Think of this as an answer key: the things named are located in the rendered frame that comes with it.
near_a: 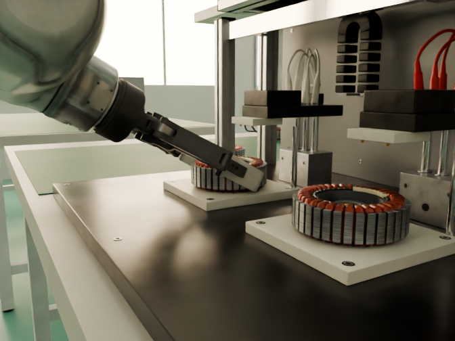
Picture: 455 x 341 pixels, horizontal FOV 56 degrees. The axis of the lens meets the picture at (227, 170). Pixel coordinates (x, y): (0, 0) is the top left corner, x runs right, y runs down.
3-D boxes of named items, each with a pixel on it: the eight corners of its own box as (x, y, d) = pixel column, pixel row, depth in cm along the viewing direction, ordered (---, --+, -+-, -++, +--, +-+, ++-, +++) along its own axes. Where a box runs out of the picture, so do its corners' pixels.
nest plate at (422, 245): (347, 286, 33) (348, 271, 33) (244, 232, 46) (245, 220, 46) (464, 251, 40) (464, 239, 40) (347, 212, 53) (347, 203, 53)
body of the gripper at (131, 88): (82, 127, 56) (142, 157, 61) (98, 132, 48) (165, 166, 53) (107, 76, 56) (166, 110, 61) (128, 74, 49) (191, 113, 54)
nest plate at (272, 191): (206, 211, 54) (206, 201, 54) (162, 188, 67) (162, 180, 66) (300, 197, 61) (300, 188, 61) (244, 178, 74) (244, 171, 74)
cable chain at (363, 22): (365, 95, 65) (371, 4, 63) (334, 95, 71) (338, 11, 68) (388, 95, 67) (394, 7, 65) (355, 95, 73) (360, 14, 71)
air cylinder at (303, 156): (307, 188, 66) (308, 153, 65) (278, 180, 73) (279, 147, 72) (331, 185, 69) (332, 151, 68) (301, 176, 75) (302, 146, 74)
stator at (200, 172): (213, 197, 56) (213, 169, 55) (179, 181, 66) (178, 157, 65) (282, 187, 62) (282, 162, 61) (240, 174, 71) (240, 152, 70)
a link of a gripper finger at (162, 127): (145, 114, 55) (136, 104, 50) (181, 131, 55) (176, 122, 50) (137, 131, 55) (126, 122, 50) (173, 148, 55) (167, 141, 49)
